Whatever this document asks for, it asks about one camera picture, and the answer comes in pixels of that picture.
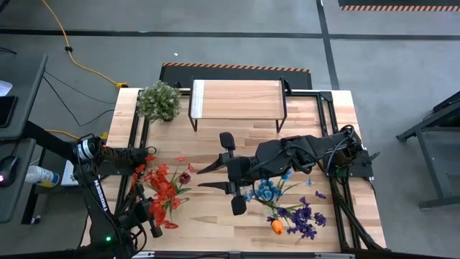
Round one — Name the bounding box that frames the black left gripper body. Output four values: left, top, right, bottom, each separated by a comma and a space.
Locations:
133, 199, 155, 227

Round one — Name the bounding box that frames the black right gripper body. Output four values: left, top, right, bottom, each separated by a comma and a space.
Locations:
218, 132, 289, 217

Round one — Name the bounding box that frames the blue artificial flower bunch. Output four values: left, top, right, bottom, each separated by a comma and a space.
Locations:
243, 168, 314, 215

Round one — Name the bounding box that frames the maroon artificial tulip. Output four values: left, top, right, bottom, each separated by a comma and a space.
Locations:
172, 171, 192, 213

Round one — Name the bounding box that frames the orange artificial tulip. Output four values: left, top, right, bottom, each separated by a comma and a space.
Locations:
269, 204, 310, 237

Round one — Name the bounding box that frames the purple artificial flower bunch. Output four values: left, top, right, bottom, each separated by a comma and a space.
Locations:
265, 190, 328, 241

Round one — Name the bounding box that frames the white box with logo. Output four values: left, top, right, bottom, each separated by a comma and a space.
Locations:
60, 159, 79, 187

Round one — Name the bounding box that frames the green potted plant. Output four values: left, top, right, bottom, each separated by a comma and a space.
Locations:
135, 81, 183, 123

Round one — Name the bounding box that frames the white spray bottle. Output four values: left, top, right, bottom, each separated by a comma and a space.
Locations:
24, 164, 61, 188

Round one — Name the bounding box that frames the grey desk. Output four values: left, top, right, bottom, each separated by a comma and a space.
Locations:
0, 137, 37, 224
0, 53, 49, 142

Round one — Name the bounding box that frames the black computer mouse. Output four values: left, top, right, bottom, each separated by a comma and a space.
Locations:
0, 155, 19, 188

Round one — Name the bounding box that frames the black tablet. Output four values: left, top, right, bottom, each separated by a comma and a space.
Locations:
0, 94, 18, 129

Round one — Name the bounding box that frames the white paper sheet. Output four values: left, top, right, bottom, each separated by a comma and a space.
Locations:
0, 80, 14, 98

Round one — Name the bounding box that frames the black metal cart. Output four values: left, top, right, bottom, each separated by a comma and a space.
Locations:
396, 91, 460, 210

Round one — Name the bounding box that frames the wooden shelf black metal frame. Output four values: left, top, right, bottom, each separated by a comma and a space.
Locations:
188, 76, 293, 134

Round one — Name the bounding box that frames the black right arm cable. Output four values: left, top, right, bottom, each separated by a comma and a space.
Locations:
321, 124, 359, 171

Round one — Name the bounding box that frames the yellow cable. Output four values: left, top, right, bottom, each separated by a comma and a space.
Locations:
40, 0, 129, 90
45, 128, 109, 142

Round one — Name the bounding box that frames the thin black floor cable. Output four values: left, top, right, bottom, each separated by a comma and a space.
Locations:
42, 75, 116, 127
42, 70, 116, 106

